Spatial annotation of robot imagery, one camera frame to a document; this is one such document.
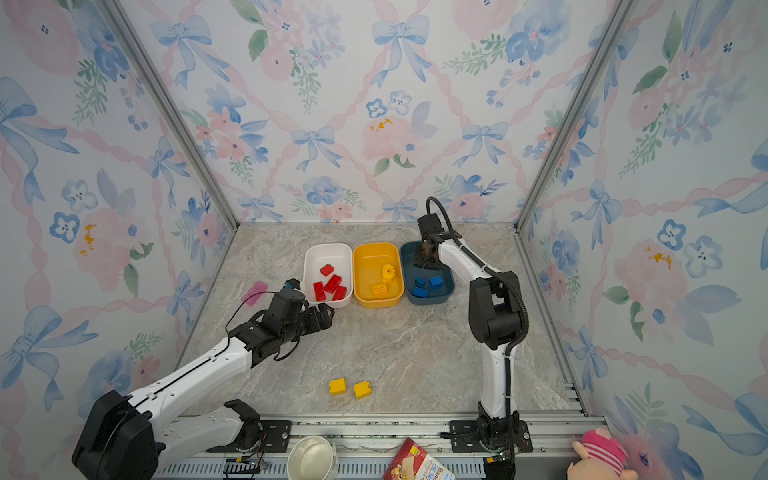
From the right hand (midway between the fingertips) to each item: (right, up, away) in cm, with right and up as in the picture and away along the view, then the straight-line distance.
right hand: (423, 258), depth 101 cm
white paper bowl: (-30, -47, -29) cm, 63 cm away
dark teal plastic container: (0, -9, 0) cm, 9 cm away
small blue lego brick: (-1, -8, -1) cm, 8 cm away
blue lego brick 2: (-1, -11, -1) cm, 11 cm away
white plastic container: (-33, -6, +4) cm, 34 cm away
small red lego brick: (-34, -4, +6) cm, 34 cm away
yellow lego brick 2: (-26, -34, -20) cm, 47 cm away
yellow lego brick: (-15, -10, 0) cm, 18 cm away
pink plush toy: (+36, -44, -34) cm, 66 cm away
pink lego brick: (-56, -11, 0) cm, 57 cm away
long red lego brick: (-34, -11, -3) cm, 36 cm away
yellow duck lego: (-12, -5, +2) cm, 13 cm away
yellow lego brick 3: (-19, -35, -21) cm, 45 cm away
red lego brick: (-30, -8, 0) cm, 31 cm away
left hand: (-30, -15, -17) cm, 37 cm away
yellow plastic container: (-15, -6, +4) cm, 17 cm away
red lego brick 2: (-28, -11, -2) cm, 30 cm away
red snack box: (-6, -46, -33) cm, 57 cm away
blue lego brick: (+4, -8, 0) cm, 9 cm away
